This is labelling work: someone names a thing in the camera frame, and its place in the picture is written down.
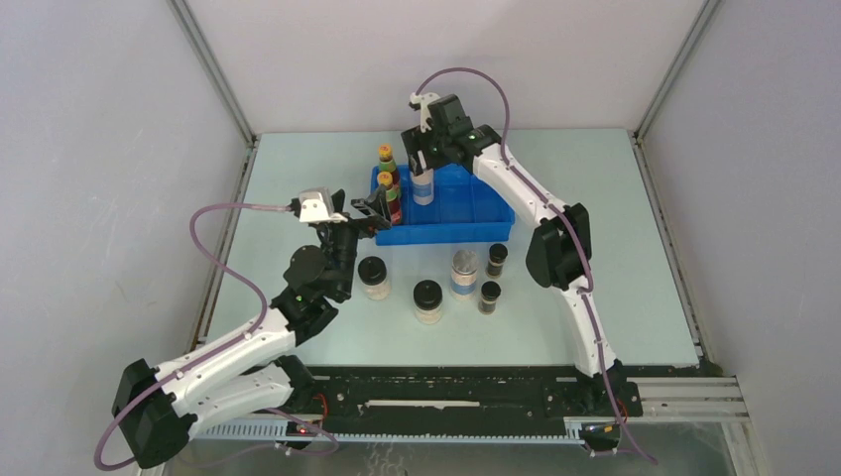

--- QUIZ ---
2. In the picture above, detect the red sauce bottle yellow cap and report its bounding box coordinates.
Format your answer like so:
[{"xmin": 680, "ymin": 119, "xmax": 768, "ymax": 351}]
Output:
[{"xmin": 377, "ymin": 172, "xmax": 403, "ymax": 225}]

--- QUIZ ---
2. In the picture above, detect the black lid jar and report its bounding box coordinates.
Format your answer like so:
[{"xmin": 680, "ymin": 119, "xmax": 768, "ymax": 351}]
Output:
[
  {"xmin": 413, "ymin": 280, "xmax": 443, "ymax": 325},
  {"xmin": 357, "ymin": 256, "xmax": 391, "ymax": 300}
]

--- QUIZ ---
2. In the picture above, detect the black lid jar left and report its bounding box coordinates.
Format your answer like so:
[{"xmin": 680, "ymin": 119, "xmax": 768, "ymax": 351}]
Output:
[{"xmin": 357, "ymin": 256, "xmax": 391, "ymax": 300}]

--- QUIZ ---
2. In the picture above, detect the black lid jar front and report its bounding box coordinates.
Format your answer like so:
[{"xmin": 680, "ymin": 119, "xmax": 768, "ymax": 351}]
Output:
[{"xmin": 413, "ymin": 280, "xmax": 443, "ymax": 325}]

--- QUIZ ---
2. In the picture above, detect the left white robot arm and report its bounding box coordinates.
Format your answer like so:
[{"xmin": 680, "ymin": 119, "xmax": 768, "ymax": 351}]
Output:
[{"xmin": 94, "ymin": 185, "xmax": 392, "ymax": 471}]

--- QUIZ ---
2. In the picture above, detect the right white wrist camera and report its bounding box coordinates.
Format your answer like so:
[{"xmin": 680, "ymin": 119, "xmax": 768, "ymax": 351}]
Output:
[{"xmin": 409, "ymin": 92, "xmax": 440, "ymax": 133}]

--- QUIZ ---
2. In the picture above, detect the small dark bottle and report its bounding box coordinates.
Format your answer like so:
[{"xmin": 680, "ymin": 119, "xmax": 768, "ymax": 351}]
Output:
[
  {"xmin": 486, "ymin": 243, "xmax": 509, "ymax": 279},
  {"xmin": 478, "ymin": 281, "xmax": 501, "ymax": 314}
]

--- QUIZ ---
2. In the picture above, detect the small dark bottle rear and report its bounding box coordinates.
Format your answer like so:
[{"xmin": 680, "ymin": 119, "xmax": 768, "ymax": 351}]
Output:
[{"xmin": 486, "ymin": 243, "xmax": 509, "ymax": 279}]

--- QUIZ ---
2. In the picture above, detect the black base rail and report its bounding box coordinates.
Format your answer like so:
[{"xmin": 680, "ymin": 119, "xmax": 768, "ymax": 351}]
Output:
[{"xmin": 280, "ymin": 366, "xmax": 643, "ymax": 437}]

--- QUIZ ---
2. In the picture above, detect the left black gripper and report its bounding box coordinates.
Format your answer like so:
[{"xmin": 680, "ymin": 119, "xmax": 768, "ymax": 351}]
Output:
[{"xmin": 321, "ymin": 184, "xmax": 390, "ymax": 298}]

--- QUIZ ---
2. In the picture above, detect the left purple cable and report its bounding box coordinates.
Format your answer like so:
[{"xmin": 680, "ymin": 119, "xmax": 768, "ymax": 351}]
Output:
[{"xmin": 93, "ymin": 201, "xmax": 294, "ymax": 472}]

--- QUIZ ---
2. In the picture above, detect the red sauce bottle green label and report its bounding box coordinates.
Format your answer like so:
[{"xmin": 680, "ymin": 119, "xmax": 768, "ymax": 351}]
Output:
[{"xmin": 378, "ymin": 144, "xmax": 400, "ymax": 182}]

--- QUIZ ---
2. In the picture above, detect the blue plastic bin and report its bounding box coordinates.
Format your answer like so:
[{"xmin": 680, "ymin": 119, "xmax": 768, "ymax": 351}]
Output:
[{"xmin": 375, "ymin": 165, "xmax": 515, "ymax": 246}]

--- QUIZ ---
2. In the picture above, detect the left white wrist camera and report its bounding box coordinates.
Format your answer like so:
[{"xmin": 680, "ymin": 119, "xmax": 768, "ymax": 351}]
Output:
[{"xmin": 290, "ymin": 187, "xmax": 348, "ymax": 224}]

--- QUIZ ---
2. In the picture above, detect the small dark bottle front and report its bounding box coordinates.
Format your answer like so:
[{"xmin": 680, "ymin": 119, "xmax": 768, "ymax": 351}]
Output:
[{"xmin": 478, "ymin": 281, "xmax": 501, "ymax": 314}]

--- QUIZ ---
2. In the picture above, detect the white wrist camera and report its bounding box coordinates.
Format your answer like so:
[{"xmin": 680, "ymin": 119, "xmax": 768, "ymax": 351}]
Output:
[
  {"xmin": 290, "ymin": 187, "xmax": 348, "ymax": 224},
  {"xmin": 409, "ymin": 92, "xmax": 440, "ymax": 133}
]

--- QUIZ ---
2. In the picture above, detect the silver lid jar front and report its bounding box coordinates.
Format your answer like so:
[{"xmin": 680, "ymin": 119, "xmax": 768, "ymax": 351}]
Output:
[{"xmin": 449, "ymin": 249, "xmax": 479, "ymax": 300}]

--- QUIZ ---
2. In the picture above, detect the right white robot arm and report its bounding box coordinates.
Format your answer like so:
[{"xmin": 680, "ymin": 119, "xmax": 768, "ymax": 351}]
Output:
[{"xmin": 402, "ymin": 93, "xmax": 617, "ymax": 415}]

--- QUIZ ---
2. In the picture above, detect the white slotted cable duct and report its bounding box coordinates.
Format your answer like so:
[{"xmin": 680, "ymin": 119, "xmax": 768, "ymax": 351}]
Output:
[{"xmin": 193, "ymin": 419, "xmax": 596, "ymax": 445}]

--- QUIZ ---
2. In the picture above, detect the silver lid jar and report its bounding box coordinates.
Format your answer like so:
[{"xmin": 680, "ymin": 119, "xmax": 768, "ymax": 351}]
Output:
[
  {"xmin": 411, "ymin": 170, "xmax": 434, "ymax": 206},
  {"xmin": 449, "ymin": 249, "xmax": 479, "ymax": 300}
]

